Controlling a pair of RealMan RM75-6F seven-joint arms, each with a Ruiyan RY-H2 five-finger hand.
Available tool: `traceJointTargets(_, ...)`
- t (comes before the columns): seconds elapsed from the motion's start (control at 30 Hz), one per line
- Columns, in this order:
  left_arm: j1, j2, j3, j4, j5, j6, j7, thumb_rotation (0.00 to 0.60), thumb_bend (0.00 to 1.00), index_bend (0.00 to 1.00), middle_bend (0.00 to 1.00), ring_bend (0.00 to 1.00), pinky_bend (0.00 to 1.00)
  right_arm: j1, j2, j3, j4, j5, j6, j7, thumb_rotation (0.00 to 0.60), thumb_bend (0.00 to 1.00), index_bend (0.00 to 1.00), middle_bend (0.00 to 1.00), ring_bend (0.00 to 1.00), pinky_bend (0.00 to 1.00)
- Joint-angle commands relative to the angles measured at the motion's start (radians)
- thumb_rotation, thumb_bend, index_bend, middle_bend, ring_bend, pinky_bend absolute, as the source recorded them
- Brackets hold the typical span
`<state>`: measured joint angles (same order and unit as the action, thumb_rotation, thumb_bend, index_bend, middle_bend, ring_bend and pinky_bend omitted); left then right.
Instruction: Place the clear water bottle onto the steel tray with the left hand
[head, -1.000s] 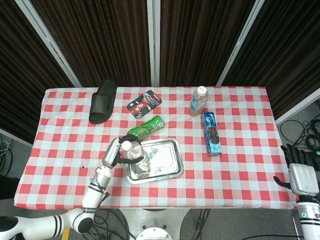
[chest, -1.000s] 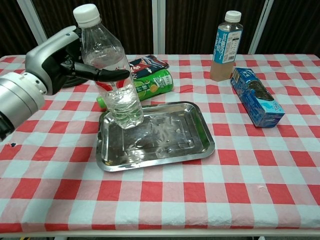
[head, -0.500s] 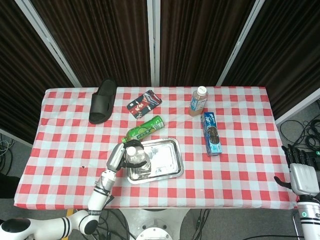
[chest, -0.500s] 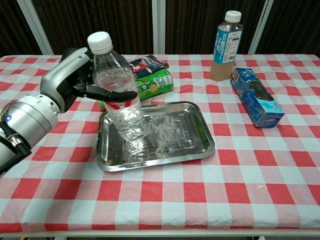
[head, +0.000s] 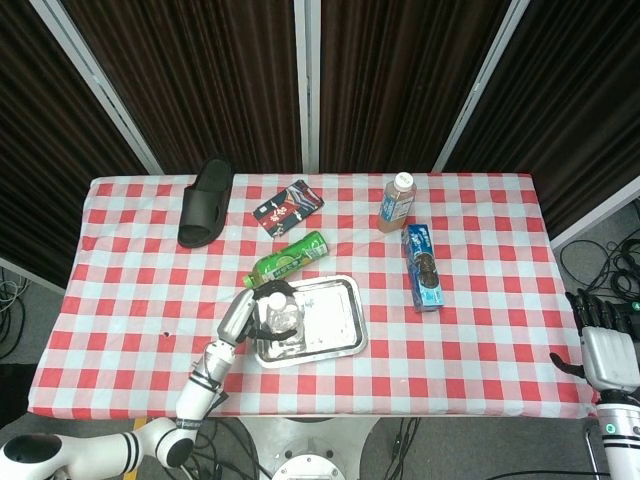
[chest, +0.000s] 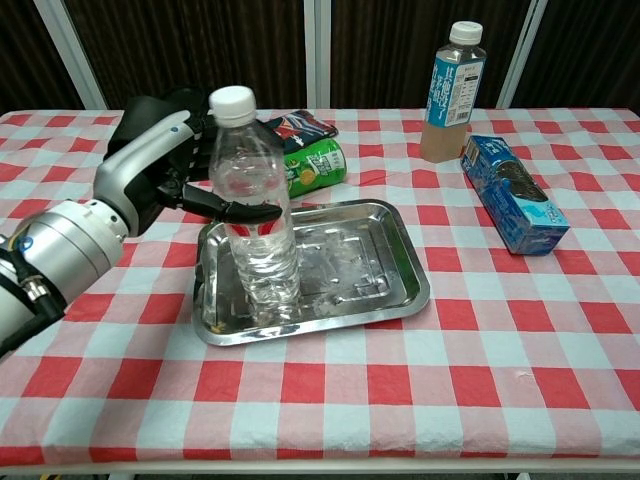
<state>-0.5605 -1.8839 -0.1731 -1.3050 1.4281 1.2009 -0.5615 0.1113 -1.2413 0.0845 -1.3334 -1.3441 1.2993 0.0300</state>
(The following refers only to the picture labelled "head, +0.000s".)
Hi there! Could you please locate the stainless steel tray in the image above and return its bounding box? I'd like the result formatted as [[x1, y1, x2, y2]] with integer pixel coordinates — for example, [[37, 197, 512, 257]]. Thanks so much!
[[252, 274, 370, 370]]

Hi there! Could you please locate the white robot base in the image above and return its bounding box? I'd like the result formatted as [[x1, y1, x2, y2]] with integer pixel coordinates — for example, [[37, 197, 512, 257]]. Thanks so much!
[[239, 417, 381, 480]]

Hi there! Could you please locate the black rubber slipper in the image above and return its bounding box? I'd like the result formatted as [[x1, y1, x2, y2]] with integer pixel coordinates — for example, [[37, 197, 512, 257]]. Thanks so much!
[[177, 158, 234, 249]]

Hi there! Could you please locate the dark brown partition panel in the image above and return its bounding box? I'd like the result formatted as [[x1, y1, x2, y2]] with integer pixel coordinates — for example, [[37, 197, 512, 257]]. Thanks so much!
[[294, 0, 531, 174], [29, 0, 314, 176], [0, 0, 166, 296], [432, 0, 640, 251]]

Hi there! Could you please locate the blue cookie box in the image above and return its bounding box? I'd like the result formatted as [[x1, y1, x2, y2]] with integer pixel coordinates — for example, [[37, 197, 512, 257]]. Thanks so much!
[[401, 223, 446, 313]]

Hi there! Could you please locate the grey floor cable bundle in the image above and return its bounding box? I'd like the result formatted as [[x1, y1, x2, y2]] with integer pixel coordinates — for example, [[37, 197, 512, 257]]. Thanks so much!
[[0, 267, 32, 361]]

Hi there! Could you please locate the green tea bottle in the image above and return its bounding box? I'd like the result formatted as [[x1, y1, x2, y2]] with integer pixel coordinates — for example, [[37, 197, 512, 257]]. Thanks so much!
[[242, 230, 330, 289]]

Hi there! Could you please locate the black floor cable bundle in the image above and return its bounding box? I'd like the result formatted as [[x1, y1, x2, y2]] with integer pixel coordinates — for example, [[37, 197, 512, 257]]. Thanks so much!
[[558, 238, 640, 304]]

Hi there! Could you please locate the blue label drink bottle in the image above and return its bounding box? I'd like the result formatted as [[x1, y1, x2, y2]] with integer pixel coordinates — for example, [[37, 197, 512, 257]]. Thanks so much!
[[377, 171, 418, 235]]

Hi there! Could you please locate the red white checked tablecloth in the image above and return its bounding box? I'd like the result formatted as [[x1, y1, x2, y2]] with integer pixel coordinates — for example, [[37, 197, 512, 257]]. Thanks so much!
[[27, 172, 599, 420]]

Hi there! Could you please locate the dark blue snack packet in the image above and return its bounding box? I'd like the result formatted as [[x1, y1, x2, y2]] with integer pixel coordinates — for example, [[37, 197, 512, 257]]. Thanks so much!
[[253, 179, 325, 240]]

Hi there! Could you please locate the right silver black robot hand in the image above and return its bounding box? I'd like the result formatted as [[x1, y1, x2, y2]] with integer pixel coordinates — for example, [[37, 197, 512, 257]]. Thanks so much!
[[549, 288, 640, 394]]

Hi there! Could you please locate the clear plastic bottle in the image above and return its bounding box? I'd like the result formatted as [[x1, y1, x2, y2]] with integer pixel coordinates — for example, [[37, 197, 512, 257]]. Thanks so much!
[[257, 292, 307, 351]]

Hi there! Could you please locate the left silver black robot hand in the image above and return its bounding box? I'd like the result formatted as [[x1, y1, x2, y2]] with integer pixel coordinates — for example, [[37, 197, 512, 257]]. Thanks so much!
[[216, 279, 307, 349]]

